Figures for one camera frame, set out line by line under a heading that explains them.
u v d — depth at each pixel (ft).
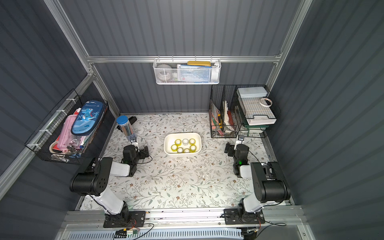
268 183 1.52
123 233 2.37
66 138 2.23
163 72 2.76
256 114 3.06
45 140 2.04
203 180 2.84
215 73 2.82
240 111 3.56
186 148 3.25
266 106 3.19
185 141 3.35
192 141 3.38
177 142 3.36
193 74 2.84
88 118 2.28
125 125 2.99
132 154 2.51
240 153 2.33
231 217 2.41
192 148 3.25
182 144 3.35
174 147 3.27
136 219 2.42
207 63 2.90
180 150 3.24
